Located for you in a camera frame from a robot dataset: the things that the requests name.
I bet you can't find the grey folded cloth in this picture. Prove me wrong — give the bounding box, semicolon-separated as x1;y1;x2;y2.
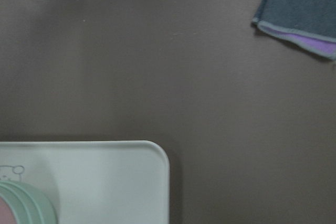
253;0;335;42

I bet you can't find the small pink bowl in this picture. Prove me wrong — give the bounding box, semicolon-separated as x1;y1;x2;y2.
0;198;17;224

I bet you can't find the upper green bowl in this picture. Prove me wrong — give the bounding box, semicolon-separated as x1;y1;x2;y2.
1;186;41;223

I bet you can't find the cream serving tray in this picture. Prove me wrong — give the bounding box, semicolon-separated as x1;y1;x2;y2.
1;141;170;223

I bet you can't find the purple folded cloth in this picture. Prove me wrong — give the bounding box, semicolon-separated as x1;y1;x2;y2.
257;22;335;61

